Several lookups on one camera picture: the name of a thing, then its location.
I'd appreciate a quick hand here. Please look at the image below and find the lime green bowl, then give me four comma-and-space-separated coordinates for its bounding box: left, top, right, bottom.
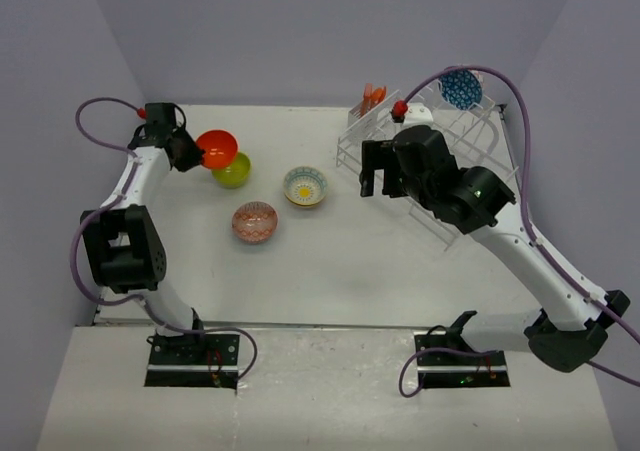
211, 152, 252, 189

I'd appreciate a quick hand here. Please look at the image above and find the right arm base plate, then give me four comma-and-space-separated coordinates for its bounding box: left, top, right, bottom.
414, 329, 511, 389

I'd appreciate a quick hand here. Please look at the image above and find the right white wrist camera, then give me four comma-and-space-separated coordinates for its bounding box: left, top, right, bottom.
390, 100, 434, 127

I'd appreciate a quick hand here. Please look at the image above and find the orange plastic spoon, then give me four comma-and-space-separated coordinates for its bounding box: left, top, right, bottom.
368, 86, 387, 111

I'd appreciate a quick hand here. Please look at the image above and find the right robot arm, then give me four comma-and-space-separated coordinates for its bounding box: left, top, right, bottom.
359, 125, 630, 373

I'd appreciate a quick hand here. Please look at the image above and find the red patterned glass bowl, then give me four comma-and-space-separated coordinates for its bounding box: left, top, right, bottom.
231, 201, 278, 244

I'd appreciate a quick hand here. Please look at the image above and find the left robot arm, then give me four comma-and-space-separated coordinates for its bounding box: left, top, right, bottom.
70, 102, 208, 364

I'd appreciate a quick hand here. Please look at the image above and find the black bowl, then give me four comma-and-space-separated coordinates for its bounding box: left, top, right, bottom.
439, 69, 484, 111

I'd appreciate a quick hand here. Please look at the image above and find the blue yellow sun bowl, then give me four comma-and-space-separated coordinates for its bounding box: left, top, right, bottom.
283, 166, 328, 201

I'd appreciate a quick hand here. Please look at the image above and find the white cutlery holder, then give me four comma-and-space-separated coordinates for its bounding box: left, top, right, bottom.
345, 100, 378, 141

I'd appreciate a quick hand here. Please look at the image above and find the white red lattice bowl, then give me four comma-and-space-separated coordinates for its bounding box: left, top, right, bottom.
471, 69, 484, 85

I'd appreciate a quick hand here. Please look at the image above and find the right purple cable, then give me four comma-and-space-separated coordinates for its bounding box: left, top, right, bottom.
398, 64, 640, 398

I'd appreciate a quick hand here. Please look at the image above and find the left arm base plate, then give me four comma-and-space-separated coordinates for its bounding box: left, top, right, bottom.
144, 333, 239, 390

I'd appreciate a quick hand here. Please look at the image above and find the orange plastic fork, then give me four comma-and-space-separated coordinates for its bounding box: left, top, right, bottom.
360, 83, 373, 117

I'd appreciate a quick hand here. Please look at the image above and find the orange bowl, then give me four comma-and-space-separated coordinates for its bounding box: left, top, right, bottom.
196, 130, 238, 170

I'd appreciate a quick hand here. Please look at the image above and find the white wire dish rack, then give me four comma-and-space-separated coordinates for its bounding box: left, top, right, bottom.
332, 89, 520, 251

